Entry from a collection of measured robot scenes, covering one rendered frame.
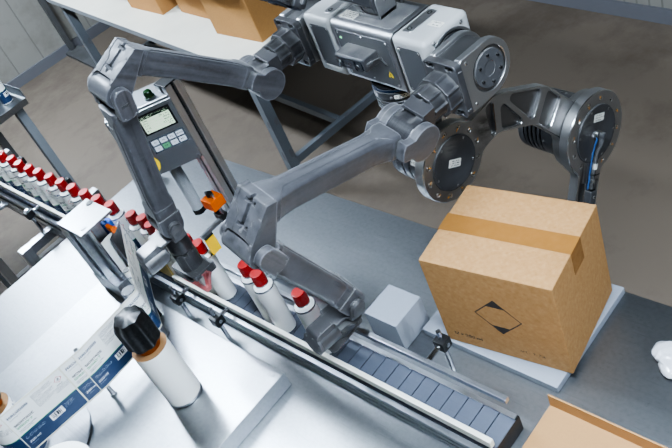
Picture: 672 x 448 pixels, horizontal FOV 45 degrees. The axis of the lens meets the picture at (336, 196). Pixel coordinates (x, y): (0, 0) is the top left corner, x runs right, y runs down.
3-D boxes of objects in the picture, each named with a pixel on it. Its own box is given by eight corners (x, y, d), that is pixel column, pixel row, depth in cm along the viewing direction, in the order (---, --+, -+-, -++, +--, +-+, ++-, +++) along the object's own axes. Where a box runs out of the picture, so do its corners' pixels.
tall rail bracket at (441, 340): (436, 393, 179) (416, 348, 169) (454, 369, 182) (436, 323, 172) (448, 399, 177) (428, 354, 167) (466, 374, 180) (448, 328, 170)
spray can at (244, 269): (261, 321, 207) (228, 267, 195) (274, 306, 210) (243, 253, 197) (274, 328, 204) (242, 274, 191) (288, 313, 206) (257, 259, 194)
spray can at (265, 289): (273, 330, 203) (241, 277, 191) (287, 316, 206) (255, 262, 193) (287, 338, 200) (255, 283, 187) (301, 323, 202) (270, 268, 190)
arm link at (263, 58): (282, 51, 185) (267, 43, 188) (249, 76, 181) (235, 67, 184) (292, 81, 191) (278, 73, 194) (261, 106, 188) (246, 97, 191)
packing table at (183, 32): (108, 98, 542) (44, -3, 495) (199, 33, 570) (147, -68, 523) (303, 203, 385) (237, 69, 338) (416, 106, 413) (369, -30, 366)
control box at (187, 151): (141, 163, 206) (103, 104, 194) (202, 136, 205) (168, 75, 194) (142, 185, 198) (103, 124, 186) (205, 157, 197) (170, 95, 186)
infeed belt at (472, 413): (83, 239, 270) (77, 231, 268) (102, 223, 274) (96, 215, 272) (497, 463, 161) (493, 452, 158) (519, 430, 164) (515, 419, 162)
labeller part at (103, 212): (57, 225, 226) (56, 223, 225) (87, 199, 230) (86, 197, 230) (82, 238, 217) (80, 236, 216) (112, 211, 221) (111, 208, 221)
